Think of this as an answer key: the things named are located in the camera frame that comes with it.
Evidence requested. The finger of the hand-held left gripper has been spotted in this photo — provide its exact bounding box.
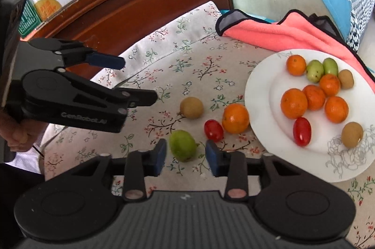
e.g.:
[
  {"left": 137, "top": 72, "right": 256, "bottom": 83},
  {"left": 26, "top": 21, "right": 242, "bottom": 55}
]
[
  {"left": 29, "top": 38, "right": 126, "bottom": 69},
  {"left": 67, "top": 73, "right": 159, "bottom": 115}
]

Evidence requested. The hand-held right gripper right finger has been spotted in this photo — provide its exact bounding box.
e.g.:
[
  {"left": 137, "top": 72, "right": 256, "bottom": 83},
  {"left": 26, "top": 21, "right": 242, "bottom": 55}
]
[{"left": 205, "top": 139, "right": 303, "bottom": 202}]

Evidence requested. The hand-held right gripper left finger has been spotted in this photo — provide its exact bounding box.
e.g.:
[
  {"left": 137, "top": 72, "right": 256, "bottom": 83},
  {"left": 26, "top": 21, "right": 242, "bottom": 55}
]
[{"left": 69, "top": 138, "right": 167, "bottom": 203}]

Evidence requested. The green lime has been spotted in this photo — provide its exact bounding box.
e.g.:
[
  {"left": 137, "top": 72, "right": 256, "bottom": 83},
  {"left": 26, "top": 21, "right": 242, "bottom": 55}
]
[{"left": 169, "top": 130, "right": 200, "bottom": 162}]

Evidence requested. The white plate with flower print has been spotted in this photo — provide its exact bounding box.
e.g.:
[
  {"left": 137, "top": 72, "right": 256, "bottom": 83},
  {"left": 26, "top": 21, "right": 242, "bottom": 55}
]
[{"left": 244, "top": 49, "right": 375, "bottom": 183}]

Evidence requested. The red cherry tomato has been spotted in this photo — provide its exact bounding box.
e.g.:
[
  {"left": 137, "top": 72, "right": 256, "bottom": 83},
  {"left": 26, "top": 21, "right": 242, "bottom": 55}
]
[
  {"left": 293, "top": 117, "right": 312, "bottom": 147},
  {"left": 204, "top": 119, "right": 224, "bottom": 141}
]

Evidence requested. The large mandarin orange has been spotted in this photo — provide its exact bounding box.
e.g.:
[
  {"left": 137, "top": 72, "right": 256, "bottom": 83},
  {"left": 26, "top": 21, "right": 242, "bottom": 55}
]
[{"left": 281, "top": 88, "right": 308, "bottom": 120}]

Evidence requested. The green jujube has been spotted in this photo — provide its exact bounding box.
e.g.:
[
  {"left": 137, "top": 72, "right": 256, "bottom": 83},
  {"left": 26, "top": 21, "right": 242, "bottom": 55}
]
[
  {"left": 323, "top": 58, "right": 339, "bottom": 76},
  {"left": 306, "top": 60, "right": 324, "bottom": 82}
]

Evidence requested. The person's left hand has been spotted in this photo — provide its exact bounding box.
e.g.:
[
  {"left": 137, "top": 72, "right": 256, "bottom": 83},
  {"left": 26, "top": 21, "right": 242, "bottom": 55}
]
[{"left": 6, "top": 119, "right": 48, "bottom": 153}]

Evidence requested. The brown wooden headboard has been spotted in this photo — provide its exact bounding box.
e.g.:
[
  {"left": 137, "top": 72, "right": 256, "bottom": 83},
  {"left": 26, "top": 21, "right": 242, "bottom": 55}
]
[{"left": 20, "top": 0, "right": 234, "bottom": 88}]

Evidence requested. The floral tablecloth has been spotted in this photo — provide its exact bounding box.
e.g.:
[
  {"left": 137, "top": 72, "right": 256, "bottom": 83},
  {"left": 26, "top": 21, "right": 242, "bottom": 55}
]
[{"left": 44, "top": 1, "right": 375, "bottom": 249}]

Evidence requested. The person's striped shirt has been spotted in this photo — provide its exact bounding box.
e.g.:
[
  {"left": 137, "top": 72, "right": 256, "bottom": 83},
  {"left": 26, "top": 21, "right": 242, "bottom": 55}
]
[{"left": 12, "top": 146, "right": 45, "bottom": 180}]

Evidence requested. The pink towel with black trim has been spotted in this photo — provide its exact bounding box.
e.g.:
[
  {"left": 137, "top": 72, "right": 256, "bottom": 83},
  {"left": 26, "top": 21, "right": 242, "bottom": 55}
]
[{"left": 215, "top": 9, "right": 375, "bottom": 86}]

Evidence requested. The black and white patterned cloth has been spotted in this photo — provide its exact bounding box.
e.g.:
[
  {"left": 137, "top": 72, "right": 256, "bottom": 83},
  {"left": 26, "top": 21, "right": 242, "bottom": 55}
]
[{"left": 346, "top": 0, "right": 375, "bottom": 48}]

